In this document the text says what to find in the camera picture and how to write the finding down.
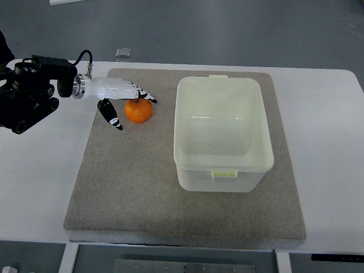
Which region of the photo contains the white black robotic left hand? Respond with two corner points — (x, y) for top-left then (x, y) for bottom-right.
(72, 74), (157, 130)

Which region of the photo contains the orange fruit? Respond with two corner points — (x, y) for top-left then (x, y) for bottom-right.
(124, 98), (153, 123)

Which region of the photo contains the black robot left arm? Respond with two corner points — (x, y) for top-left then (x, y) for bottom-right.
(1, 55), (77, 134)

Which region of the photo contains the cream plastic storage box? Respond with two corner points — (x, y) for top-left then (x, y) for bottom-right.
(173, 75), (274, 193)

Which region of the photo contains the small clear floor square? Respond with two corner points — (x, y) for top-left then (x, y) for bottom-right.
(115, 48), (131, 58)

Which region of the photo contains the white object top edge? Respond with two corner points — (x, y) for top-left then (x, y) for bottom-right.
(49, 0), (82, 6)

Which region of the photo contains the grey felt mat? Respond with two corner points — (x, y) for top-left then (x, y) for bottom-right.
(64, 68), (306, 249)

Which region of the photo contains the grey metal plate below table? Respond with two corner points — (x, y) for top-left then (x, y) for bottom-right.
(113, 259), (256, 273)

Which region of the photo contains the white table leg left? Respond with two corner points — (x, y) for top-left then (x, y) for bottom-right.
(59, 242), (79, 273)

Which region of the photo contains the white table leg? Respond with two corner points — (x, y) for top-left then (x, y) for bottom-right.
(276, 252), (292, 273)
(59, 242), (79, 273)

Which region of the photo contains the small white block bottom left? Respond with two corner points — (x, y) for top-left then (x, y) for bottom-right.
(2, 266), (18, 273)

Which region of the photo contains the white table leg right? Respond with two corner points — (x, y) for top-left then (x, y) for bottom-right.
(276, 252), (292, 273)

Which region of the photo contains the black control panel strip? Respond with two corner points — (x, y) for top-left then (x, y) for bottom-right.
(311, 254), (364, 263)

